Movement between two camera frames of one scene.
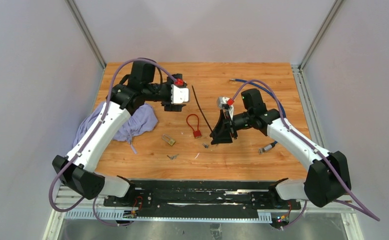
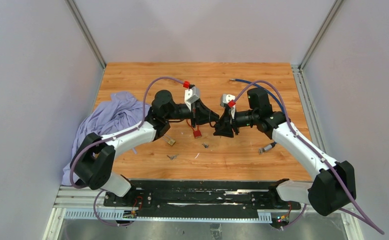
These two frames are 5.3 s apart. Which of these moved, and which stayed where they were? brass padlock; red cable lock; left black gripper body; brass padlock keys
Moved: left black gripper body
Stayed: red cable lock; brass padlock; brass padlock keys
